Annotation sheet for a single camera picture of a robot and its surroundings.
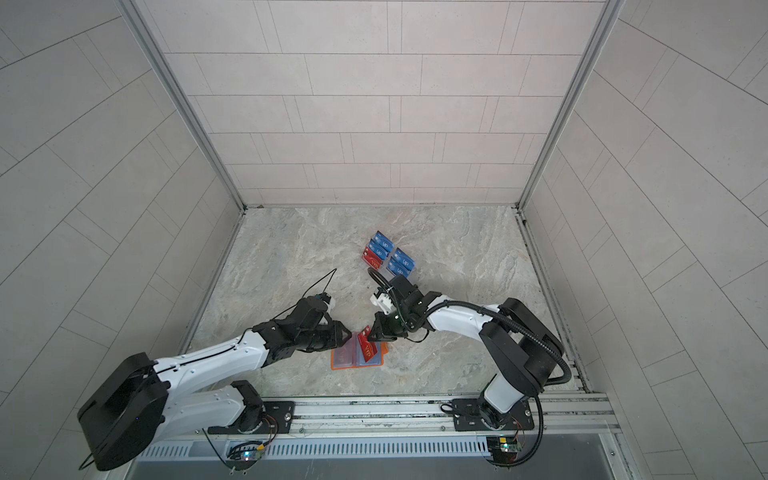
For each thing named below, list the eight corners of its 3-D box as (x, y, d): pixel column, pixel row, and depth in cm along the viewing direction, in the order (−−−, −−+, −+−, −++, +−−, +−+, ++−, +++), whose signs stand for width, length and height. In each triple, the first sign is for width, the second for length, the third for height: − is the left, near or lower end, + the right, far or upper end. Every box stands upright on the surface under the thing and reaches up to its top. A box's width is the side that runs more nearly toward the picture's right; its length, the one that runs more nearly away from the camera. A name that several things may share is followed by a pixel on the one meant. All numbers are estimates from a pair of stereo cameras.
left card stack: (364, 264, 102) (361, 249, 95) (378, 246, 107) (377, 230, 100) (383, 275, 99) (382, 260, 92) (397, 256, 104) (397, 240, 97)
